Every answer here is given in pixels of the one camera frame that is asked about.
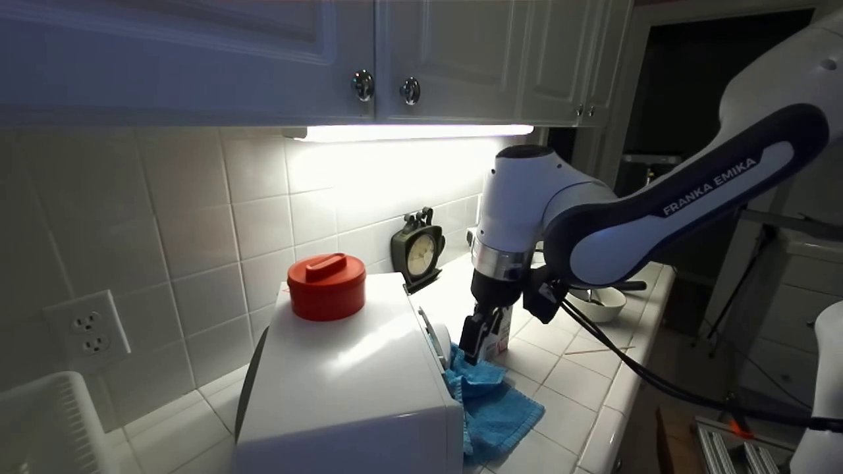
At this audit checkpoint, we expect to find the blue towel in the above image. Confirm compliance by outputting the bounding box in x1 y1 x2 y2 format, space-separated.
443 342 547 468

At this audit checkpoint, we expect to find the black retro clock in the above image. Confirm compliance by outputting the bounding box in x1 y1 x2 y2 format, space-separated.
387 205 448 294

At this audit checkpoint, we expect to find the white wall outlet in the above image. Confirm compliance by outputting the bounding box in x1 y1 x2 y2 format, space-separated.
43 286 135 368

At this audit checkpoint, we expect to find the white toaster oven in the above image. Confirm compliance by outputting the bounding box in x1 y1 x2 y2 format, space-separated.
231 271 466 474

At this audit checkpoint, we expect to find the white milk carton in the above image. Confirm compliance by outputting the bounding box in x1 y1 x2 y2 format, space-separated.
489 306 517 364

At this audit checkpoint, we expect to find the black-handled utensil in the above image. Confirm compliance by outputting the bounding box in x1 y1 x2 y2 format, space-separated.
588 279 650 306

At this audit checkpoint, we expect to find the white bowl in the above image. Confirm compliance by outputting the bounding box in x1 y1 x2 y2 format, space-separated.
575 284 630 323

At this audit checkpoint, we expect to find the white wall cabinet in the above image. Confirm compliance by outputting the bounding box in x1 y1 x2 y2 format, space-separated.
0 0 637 132

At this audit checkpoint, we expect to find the white plastic basket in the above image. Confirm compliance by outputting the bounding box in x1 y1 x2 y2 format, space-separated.
0 368 113 474

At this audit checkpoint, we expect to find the red lidded container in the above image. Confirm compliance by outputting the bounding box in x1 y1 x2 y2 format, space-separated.
285 250 368 323

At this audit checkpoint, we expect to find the under-cabinet light bar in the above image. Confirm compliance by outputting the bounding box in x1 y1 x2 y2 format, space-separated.
286 122 538 147

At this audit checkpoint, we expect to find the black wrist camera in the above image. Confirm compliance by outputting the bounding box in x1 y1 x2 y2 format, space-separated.
521 268 566 323

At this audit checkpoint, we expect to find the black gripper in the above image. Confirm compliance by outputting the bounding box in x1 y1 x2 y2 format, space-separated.
458 268 526 367

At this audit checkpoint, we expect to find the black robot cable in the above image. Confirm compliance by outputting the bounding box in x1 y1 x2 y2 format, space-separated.
557 292 843 434

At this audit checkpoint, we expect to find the black tripod stand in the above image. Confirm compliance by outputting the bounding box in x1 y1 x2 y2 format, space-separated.
697 207 843 356

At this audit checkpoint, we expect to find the metal rail frame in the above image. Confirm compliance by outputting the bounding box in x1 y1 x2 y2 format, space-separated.
696 413 783 474

